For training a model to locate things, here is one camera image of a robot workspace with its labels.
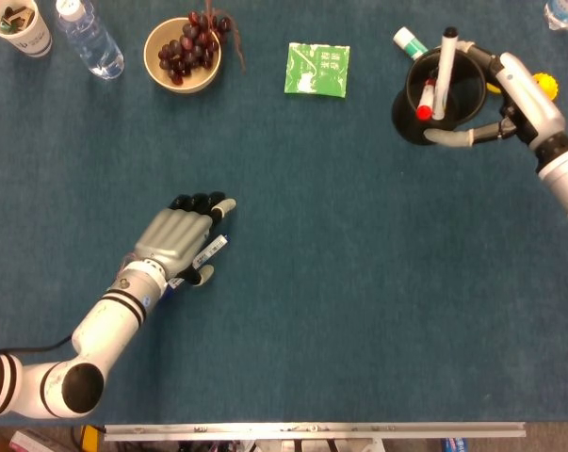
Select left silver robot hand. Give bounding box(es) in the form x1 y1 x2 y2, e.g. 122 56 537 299
133 191 238 287

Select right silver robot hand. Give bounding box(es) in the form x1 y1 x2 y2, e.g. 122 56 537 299
424 40 567 152

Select blue capped white marker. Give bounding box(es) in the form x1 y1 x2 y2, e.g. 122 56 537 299
163 234 231 299

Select black capped white marker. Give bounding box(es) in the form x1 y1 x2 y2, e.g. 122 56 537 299
431 26 460 121

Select red capped white marker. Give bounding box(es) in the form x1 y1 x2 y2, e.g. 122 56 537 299
415 78 437 121

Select black cup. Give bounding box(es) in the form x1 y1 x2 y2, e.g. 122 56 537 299
391 46 488 146

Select small yellow toy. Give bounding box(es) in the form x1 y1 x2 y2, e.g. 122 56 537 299
532 73 560 102

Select blue labelled water bottle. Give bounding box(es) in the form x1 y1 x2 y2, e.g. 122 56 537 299
542 0 568 32

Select white green glue stick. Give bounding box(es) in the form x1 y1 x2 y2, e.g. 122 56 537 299
392 26 430 60

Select blue table cloth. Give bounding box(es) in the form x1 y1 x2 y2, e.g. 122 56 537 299
0 0 568 428

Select beige bowl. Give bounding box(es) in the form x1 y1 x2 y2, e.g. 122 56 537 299
143 17 223 95

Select dark red grape bunch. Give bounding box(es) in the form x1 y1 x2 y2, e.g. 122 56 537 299
157 0 247 87

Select clear unlabelled water bottle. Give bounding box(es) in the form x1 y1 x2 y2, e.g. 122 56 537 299
55 0 125 81

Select green paper packet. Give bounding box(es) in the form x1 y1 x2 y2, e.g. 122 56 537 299
284 41 351 99

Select yellow black tool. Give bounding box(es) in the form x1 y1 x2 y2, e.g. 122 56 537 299
79 425 105 452

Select white paper cup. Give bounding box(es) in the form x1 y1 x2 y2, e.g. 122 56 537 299
0 0 54 58

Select pink box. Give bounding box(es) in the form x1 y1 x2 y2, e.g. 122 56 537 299
8 428 61 452

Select dark clips in cup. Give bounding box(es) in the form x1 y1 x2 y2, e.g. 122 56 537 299
0 5 34 35

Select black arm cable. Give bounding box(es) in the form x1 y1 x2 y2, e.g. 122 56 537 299
0 333 73 357

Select aluminium rail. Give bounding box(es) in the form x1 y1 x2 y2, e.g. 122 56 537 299
103 422 527 443

